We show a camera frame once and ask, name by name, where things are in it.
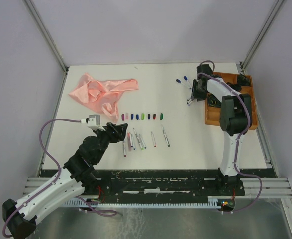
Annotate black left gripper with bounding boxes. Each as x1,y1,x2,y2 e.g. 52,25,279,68
93,121,128,163

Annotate blue capped marker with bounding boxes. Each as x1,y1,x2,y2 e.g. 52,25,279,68
131,135,136,150
129,133,133,150
139,134,147,149

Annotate pink translucent highlighter pen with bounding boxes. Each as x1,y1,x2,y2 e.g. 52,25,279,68
127,133,132,151

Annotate magenta capped whiteboard marker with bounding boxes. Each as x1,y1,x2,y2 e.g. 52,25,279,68
122,140,127,158

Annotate lime green capped marker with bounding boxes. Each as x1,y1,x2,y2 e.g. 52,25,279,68
133,128,144,150

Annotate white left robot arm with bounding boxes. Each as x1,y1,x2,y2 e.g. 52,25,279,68
2,122,128,239

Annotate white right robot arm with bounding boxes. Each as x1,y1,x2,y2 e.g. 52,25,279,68
190,60,252,195

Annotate blue yellow rolled tie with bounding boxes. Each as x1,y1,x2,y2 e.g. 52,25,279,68
207,94,221,108

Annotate far blue marker right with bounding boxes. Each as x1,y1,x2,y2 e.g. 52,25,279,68
183,76,192,89

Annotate far blue marker left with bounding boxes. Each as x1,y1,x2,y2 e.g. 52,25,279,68
176,79,192,90

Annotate orange wooden divider tray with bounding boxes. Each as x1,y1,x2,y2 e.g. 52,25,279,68
204,71,259,130

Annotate dark rolled tie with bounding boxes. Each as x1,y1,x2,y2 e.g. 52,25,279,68
231,83,242,92
237,74,251,87

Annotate pink satin cloth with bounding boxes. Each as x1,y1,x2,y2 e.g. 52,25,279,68
69,73,139,123

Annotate dark rolled tie top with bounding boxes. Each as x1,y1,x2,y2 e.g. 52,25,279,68
237,74,251,87

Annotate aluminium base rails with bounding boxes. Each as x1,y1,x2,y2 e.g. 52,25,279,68
22,177,292,199

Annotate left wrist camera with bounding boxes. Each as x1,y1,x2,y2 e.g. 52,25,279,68
81,114,105,131

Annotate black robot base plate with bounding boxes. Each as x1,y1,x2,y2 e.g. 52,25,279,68
40,170,246,200

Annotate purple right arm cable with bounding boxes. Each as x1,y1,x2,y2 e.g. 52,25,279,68
196,59,262,215

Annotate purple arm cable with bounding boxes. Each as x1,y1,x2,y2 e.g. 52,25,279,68
196,59,262,215
1,119,118,237

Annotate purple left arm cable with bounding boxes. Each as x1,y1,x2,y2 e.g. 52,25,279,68
1,119,118,237

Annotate aluminium frame post right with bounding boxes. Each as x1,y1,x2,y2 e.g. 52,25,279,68
236,0,287,74

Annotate aluminium frame post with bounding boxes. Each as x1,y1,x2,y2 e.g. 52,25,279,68
236,0,287,74
23,0,69,73

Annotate light blue cable duct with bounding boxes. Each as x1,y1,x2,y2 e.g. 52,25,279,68
62,194,232,208

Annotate aluminium frame post left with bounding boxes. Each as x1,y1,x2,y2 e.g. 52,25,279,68
23,0,69,73

